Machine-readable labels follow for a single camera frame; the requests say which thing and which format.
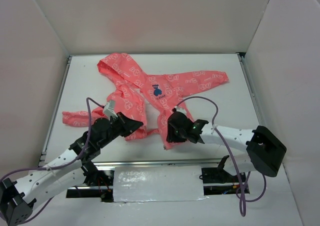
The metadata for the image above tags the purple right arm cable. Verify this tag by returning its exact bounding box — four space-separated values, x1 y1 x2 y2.
176 96 268 217

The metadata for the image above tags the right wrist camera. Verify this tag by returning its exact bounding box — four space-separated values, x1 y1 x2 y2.
172 106 187 114

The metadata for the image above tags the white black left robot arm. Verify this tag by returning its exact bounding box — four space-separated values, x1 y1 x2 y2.
0 112 143 226

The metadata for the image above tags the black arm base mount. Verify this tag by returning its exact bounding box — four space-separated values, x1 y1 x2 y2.
198 167 234 186

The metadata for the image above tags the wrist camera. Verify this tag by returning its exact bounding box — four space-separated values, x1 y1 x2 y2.
102 100 118 118
172 106 187 114

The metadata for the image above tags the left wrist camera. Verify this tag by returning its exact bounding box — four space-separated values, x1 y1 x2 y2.
102 100 118 118

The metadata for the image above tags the pink bear print jacket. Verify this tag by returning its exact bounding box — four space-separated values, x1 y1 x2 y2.
61 52 230 152

